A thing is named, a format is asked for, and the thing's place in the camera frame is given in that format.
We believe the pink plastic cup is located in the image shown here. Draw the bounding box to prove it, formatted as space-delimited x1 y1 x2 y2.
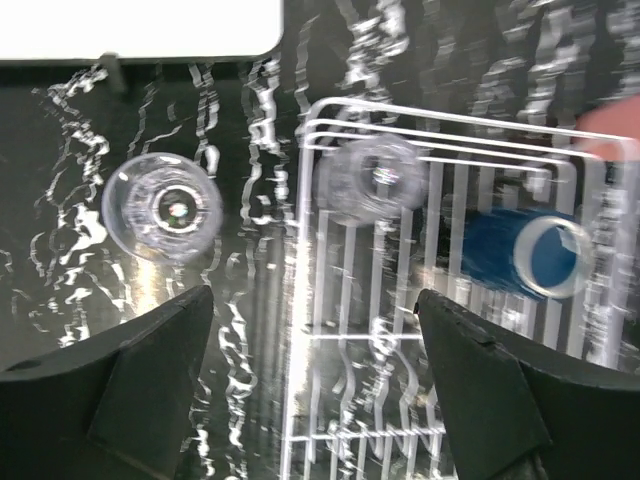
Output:
576 95 639 162

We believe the black marbled table mat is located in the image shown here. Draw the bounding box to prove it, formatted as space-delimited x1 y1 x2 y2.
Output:
1 1 639 479

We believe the white wire dish rack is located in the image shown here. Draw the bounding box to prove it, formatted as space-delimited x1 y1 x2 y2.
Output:
279 97 639 479

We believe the clear glass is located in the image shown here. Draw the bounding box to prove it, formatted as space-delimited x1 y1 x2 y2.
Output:
313 134 429 226
101 152 223 265

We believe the white whiteboard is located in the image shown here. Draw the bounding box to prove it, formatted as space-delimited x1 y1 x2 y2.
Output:
1 0 284 62

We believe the dark blue ribbed mug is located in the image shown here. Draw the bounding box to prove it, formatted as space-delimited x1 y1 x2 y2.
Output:
461 208 594 300

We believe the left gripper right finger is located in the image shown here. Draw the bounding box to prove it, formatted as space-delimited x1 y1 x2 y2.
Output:
415 289 639 479

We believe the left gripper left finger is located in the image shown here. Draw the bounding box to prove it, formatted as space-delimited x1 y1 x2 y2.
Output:
1 285 214 479

